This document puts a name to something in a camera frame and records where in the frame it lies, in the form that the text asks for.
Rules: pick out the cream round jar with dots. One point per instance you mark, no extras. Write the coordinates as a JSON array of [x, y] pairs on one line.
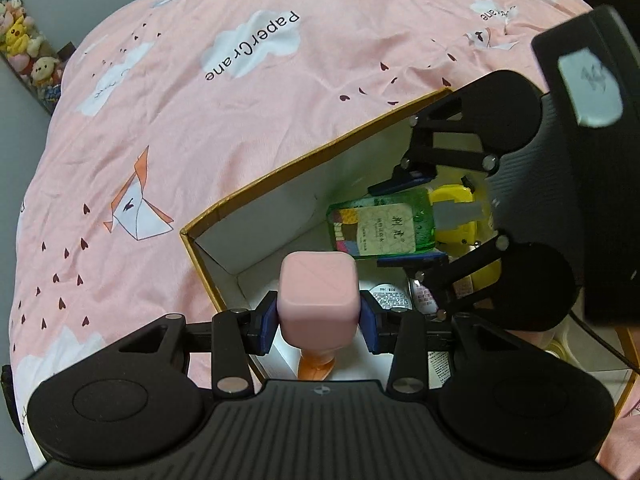
[[556, 349]]

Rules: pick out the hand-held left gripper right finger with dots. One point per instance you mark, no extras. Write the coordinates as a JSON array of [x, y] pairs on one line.
[[369, 325]]

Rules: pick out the yellow plastic case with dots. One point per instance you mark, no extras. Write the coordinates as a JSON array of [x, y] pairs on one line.
[[452, 195]]

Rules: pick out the pink printed blanket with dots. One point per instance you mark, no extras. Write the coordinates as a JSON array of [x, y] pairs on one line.
[[200, 135]]

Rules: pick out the brown cardboard box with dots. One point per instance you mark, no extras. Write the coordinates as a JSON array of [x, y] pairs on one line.
[[300, 185]]

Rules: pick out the pink cap bottle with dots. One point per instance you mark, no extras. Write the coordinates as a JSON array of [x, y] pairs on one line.
[[320, 300]]

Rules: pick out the white printed carton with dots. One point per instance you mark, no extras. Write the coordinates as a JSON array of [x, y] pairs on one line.
[[440, 370]]

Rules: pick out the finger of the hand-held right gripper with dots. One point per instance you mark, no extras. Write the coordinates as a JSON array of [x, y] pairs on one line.
[[405, 182], [415, 261]]

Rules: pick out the plush toy pile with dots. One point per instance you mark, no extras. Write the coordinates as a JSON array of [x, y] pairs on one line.
[[25, 55]]

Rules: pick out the small white round jar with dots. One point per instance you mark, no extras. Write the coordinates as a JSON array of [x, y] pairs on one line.
[[391, 296]]

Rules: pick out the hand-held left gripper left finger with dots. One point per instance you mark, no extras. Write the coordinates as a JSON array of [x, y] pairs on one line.
[[265, 325]]

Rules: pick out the green bottle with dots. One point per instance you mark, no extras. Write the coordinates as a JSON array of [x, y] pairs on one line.
[[380, 225]]

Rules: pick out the pink white tube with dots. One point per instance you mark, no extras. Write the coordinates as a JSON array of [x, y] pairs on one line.
[[424, 297]]

